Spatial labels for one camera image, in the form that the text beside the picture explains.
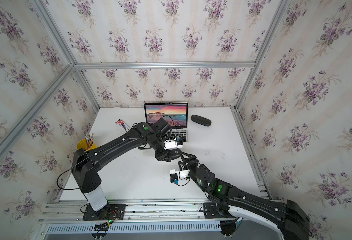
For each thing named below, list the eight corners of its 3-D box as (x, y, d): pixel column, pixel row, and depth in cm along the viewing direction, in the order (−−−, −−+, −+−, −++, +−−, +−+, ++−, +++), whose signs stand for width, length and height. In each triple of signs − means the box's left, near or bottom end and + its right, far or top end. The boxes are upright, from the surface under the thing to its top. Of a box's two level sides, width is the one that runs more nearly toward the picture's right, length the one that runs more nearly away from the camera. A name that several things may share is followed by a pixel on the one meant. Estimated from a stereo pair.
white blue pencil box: (115, 123, 113) (115, 121, 111) (121, 120, 115) (120, 118, 114) (125, 132, 107) (124, 130, 106) (130, 128, 110) (130, 127, 108)
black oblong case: (189, 121, 114) (189, 118, 112) (191, 116, 117) (192, 113, 115) (209, 127, 110) (210, 125, 108) (211, 122, 113) (212, 120, 111)
